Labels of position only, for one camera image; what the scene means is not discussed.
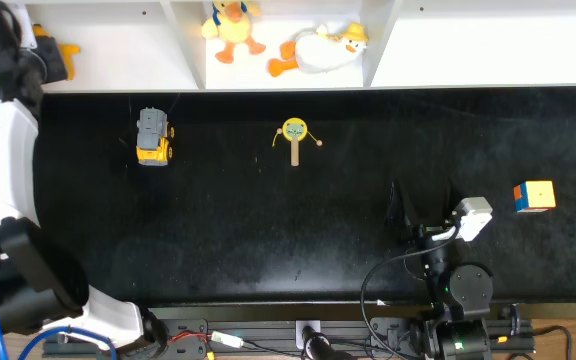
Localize many-coloured puzzle cube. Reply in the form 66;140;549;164
512;180;557;214

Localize grey and yellow toy truck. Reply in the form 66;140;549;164
135;107;176;167

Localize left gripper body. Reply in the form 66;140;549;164
32;35;69;85

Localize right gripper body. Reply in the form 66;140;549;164
408;223;458;244

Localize yellow wooden rattle drum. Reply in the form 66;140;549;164
271;117;324;168

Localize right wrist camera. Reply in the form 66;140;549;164
450;196;494;243

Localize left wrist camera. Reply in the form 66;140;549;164
11;2;38;51

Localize yellow rubber duck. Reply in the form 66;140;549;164
31;23;82;82

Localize mounting rail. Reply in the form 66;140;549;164
42;302;574;360

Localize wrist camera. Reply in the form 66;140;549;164
450;196;494;243
11;2;38;51

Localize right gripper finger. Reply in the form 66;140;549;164
440;184;462;224
385;180;415;237

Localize white plush duck yellow hat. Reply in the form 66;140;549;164
267;21;370;79

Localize white shelf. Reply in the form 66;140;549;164
0;0;576;95

